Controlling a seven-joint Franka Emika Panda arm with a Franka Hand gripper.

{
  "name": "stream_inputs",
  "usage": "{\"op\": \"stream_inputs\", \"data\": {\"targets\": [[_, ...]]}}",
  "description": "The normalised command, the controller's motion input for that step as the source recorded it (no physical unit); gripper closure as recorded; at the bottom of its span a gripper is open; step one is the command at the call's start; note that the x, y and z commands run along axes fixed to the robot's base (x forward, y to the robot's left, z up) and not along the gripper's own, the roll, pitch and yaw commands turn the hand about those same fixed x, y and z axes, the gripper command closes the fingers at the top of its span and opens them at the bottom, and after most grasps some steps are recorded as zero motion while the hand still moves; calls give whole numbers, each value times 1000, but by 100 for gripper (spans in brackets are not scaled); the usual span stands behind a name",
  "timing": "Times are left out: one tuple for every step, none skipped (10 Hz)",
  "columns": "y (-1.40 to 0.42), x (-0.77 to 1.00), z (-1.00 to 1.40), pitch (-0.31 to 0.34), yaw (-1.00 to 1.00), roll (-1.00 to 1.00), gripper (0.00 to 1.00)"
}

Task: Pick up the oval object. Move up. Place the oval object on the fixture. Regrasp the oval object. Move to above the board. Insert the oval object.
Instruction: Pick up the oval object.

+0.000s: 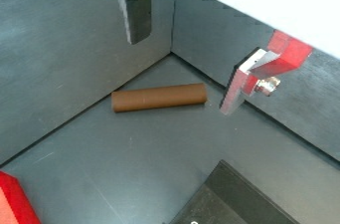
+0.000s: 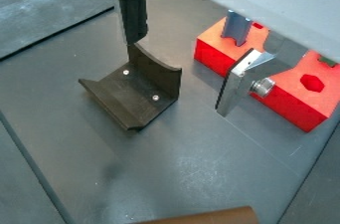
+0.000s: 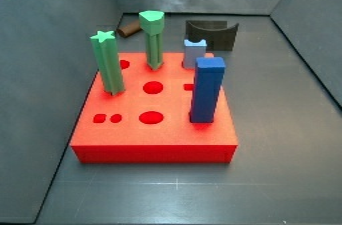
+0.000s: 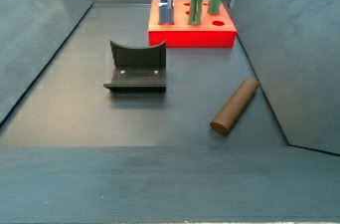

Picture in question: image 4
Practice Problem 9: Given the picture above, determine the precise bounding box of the brown oval cylinder peg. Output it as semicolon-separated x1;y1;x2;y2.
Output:
210;79;259;134

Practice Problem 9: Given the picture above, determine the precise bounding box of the black curved fixture cradle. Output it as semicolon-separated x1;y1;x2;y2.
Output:
105;42;167;92

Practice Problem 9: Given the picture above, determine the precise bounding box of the light blue arch peg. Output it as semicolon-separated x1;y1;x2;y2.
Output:
159;3;174;25

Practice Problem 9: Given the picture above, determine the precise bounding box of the red peg board base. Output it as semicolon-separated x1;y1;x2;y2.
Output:
150;0;237;48

